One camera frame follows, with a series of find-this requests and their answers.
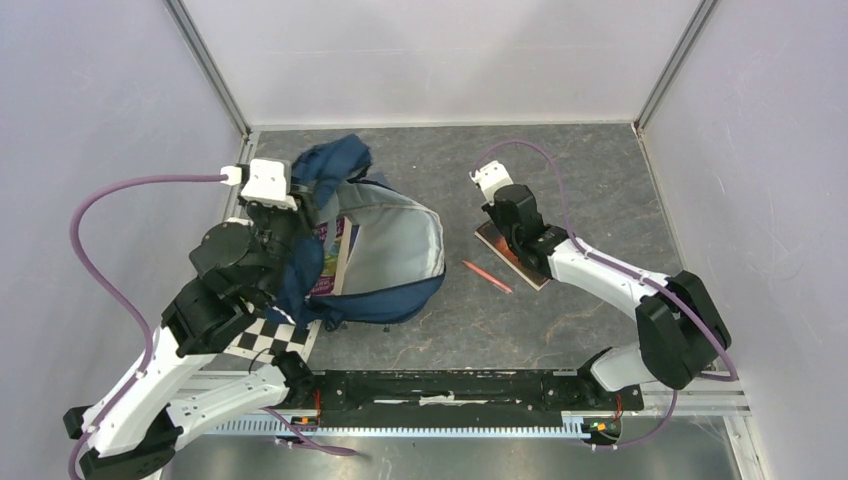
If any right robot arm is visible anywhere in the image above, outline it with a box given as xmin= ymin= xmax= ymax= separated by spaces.
xmin=482 ymin=183 xmax=731 ymax=408

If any Three Days dark book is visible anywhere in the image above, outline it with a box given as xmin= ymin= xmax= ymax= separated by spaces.
xmin=474 ymin=220 xmax=549 ymax=291

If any checkerboard calibration board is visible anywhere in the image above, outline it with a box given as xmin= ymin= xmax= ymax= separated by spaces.
xmin=224 ymin=319 xmax=321 ymax=363

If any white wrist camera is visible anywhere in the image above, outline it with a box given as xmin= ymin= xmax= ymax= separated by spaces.
xmin=469 ymin=160 xmax=513 ymax=205
xmin=219 ymin=158 xmax=298 ymax=211

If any aluminium frame rail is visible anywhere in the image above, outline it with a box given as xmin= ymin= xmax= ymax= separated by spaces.
xmin=166 ymin=365 xmax=750 ymax=445

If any navy blue backpack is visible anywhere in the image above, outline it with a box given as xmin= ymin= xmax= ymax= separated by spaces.
xmin=264 ymin=134 xmax=445 ymax=330

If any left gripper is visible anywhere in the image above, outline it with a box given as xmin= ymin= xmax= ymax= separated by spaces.
xmin=242 ymin=178 xmax=323 ymax=300

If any purple Treehouse book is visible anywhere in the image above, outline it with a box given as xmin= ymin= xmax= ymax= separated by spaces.
xmin=309 ymin=216 xmax=353 ymax=297

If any orange pencil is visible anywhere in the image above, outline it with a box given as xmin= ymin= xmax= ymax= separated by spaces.
xmin=462 ymin=260 xmax=513 ymax=294

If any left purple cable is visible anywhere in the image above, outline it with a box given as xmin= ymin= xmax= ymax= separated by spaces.
xmin=66 ymin=174 xmax=359 ymax=480

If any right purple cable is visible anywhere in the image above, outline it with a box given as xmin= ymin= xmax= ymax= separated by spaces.
xmin=475 ymin=140 xmax=740 ymax=452

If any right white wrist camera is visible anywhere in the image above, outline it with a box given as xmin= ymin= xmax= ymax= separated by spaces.
xmin=469 ymin=160 xmax=513 ymax=205

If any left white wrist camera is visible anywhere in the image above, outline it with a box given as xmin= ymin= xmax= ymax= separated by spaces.
xmin=219 ymin=158 xmax=298 ymax=211

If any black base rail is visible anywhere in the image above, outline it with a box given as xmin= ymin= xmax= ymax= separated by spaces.
xmin=276 ymin=370 xmax=644 ymax=428

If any purple cable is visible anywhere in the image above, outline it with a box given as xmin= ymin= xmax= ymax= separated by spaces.
xmin=66 ymin=174 xmax=359 ymax=480
xmin=475 ymin=140 xmax=740 ymax=452

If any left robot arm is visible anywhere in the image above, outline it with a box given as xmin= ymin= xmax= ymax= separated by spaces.
xmin=63 ymin=202 xmax=315 ymax=479

